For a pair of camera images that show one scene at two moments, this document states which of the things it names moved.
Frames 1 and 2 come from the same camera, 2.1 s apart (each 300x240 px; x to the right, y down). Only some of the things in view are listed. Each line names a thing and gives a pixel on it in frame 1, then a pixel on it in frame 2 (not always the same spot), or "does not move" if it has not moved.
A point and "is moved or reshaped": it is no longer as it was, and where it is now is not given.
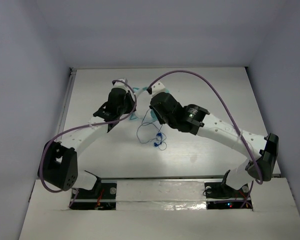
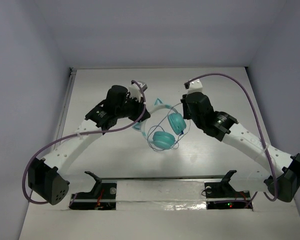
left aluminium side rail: (60, 125) does not move
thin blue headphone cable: (148, 132) → (149, 137)
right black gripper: (160, 119) → (185, 114)
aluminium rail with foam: (162, 193) does not move
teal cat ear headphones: (143, 111) is moved or reshaped
